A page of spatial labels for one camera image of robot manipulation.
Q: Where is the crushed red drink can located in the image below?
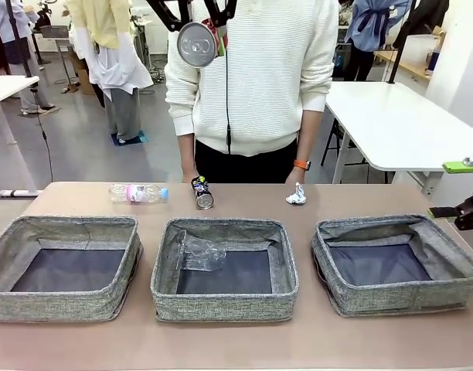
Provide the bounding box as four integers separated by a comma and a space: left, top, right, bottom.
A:
177, 17, 228, 70

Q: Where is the black colourful drink can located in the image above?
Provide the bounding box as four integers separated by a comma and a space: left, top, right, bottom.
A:
192, 174, 216, 211

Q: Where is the clear plastic cup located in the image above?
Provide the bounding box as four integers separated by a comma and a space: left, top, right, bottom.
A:
175, 229, 229, 274

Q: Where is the person's right forearm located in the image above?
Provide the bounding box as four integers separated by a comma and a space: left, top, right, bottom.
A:
177, 133, 199, 175

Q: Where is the person's left forearm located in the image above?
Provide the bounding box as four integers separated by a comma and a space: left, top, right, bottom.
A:
294, 110, 323, 163

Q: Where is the person's left hand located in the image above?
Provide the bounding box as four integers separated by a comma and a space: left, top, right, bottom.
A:
284, 168, 311, 185

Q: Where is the mannequin in yellow white clothes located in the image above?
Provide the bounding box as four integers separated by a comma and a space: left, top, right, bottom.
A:
64, 0, 155, 144

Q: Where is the person in white sweater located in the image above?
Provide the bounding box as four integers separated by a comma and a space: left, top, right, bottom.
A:
165, 0, 340, 185

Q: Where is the grey fabric basket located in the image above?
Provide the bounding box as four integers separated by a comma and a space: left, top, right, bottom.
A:
150, 217, 300, 324
310, 213, 473, 318
0, 215, 144, 324

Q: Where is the wooden background desk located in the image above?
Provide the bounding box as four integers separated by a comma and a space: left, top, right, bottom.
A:
375, 49, 433, 82

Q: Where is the blue floor mat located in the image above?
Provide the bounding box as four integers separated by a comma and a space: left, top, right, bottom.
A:
111, 130, 149, 148

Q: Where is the crumpled white paper ball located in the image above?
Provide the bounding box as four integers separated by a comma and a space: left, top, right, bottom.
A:
285, 181, 308, 206

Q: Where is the black hanging jacket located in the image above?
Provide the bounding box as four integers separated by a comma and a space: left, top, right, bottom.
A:
386, 0, 451, 85

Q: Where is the person in blue shirt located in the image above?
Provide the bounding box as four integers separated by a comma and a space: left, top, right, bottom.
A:
344, 0, 411, 82

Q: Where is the figure in light blue shirt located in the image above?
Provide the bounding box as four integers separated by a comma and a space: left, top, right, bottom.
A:
0, 0, 62, 116

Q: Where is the small white table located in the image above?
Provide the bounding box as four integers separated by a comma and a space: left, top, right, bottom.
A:
0, 74, 41, 199

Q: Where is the clear plastic bottle pink label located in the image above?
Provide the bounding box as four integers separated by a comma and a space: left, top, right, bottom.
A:
108, 182, 171, 205

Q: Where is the grey wire basket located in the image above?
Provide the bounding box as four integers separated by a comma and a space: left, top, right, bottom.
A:
39, 24, 70, 39

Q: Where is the black stand pole with cable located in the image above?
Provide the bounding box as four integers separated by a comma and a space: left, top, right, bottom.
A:
4, 0, 55, 182

